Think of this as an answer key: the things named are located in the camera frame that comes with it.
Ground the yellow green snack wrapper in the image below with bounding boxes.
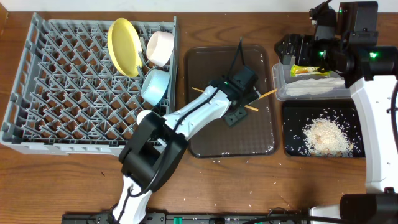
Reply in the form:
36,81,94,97
290,65,331,77

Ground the white napkin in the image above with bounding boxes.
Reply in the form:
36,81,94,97
286,78,345,96

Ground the wooden chopstick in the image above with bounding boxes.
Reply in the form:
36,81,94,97
258,88,278,100
191,87,259,111

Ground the light blue bowl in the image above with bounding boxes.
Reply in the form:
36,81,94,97
141,69,170,106

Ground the pile of rice waste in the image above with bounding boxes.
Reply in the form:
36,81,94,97
284,107,364,157

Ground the white paper cup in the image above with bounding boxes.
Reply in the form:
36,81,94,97
136,110,152,125

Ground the pink white bowl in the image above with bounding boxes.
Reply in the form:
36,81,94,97
146,31,174,67

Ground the yellow round plate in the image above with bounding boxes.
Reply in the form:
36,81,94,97
108,18,142,77

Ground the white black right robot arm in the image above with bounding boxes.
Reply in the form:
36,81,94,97
274,1,397,223

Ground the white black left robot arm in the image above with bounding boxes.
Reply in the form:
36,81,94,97
108,66,259,223

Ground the clear plastic waste bin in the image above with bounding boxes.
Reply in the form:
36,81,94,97
272,62,350,101

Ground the black waste tray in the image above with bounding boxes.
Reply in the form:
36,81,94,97
281,100,366,158

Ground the grey plastic dishwasher rack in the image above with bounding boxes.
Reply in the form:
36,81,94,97
0,12,182,159

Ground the dark brown serving tray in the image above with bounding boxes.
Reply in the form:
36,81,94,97
184,45,280,158

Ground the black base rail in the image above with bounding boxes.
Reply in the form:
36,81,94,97
61,212,293,224

